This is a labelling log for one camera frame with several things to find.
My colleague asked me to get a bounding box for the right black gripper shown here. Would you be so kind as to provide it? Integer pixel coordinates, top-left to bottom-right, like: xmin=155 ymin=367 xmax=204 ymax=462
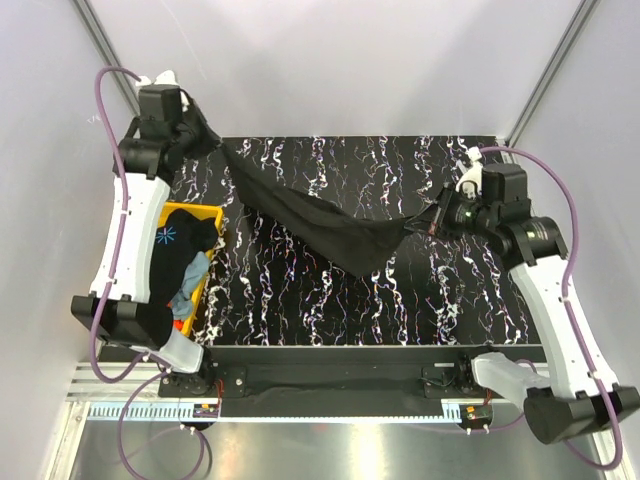
xmin=405 ymin=182 xmax=498 ymax=243

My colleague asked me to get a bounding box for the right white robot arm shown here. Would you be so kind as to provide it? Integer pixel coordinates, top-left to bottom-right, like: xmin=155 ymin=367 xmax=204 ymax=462
xmin=428 ymin=164 xmax=639 ymax=444

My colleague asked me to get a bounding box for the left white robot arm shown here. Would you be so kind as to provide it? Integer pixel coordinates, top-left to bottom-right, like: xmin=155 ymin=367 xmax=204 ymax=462
xmin=71 ymin=70 xmax=219 ymax=396

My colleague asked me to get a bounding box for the yellow plastic bin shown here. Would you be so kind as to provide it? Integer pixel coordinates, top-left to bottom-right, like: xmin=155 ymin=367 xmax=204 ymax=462
xmin=158 ymin=202 xmax=224 ymax=337

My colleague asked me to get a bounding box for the black t-shirt with blue print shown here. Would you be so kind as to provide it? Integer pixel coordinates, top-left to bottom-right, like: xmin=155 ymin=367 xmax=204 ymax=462
xmin=149 ymin=210 xmax=218 ymax=346

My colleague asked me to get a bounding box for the grey-blue t-shirt in bin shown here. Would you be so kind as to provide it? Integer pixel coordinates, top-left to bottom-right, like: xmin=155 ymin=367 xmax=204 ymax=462
xmin=170 ymin=251 xmax=210 ymax=321

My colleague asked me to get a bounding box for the right small connector box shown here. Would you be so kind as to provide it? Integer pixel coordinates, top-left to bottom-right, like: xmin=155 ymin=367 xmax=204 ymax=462
xmin=462 ymin=403 xmax=493 ymax=423

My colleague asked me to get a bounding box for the small connector box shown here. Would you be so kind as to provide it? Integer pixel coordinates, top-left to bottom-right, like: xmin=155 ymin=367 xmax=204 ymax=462
xmin=462 ymin=403 xmax=493 ymax=423
xmin=193 ymin=403 xmax=220 ymax=419

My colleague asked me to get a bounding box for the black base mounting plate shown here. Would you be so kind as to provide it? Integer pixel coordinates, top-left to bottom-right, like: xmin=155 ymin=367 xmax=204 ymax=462
xmin=158 ymin=344 xmax=512 ymax=419

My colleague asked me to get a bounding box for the left small connector box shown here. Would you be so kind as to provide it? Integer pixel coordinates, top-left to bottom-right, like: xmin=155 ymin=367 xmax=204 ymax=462
xmin=193 ymin=403 xmax=220 ymax=419

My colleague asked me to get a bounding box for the left aluminium frame post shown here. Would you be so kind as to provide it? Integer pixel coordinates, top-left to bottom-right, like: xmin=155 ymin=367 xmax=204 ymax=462
xmin=71 ymin=0 xmax=139 ymax=115

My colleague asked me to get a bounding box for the aluminium frame post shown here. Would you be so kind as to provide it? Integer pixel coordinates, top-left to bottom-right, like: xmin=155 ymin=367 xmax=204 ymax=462
xmin=504 ymin=0 xmax=600 ymax=147
xmin=71 ymin=0 xmax=139 ymax=115

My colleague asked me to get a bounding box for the right aluminium frame post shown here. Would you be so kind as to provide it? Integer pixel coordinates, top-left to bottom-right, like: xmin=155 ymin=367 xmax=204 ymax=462
xmin=504 ymin=0 xmax=600 ymax=147

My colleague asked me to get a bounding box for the aluminium front rail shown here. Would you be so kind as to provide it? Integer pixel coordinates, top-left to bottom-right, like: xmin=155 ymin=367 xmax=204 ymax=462
xmin=67 ymin=362 xmax=609 ymax=404

